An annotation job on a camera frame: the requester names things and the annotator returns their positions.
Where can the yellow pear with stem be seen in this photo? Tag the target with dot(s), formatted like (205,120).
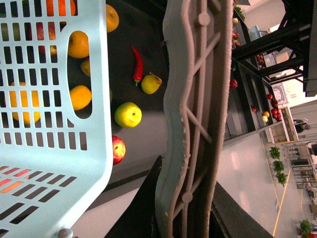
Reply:
(151,83)

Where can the green apple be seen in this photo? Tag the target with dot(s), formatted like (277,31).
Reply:
(128,115)

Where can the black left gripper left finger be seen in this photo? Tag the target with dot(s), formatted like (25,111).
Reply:
(139,219)

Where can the grey basket handle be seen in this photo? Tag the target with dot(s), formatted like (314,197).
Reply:
(197,34)

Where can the orange tangerine front right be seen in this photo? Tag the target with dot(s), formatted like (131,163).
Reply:
(21,98)

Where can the yellow pear rear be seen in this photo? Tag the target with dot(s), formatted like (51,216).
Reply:
(112,18)

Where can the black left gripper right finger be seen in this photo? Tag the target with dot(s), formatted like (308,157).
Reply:
(229,220)

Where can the yellow lemon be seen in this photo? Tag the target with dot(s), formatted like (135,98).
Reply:
(80,97)

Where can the black shelf frame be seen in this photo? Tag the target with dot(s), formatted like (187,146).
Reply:
(140,25)

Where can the light blue shopping basket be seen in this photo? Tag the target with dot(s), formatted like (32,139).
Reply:
(53,170)

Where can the yellow orange fruit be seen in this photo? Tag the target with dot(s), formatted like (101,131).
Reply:
(78,46)

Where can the red chili pepper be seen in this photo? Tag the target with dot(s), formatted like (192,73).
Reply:
(138,71)

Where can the red yellow apple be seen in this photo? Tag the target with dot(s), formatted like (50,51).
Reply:
(119,149)

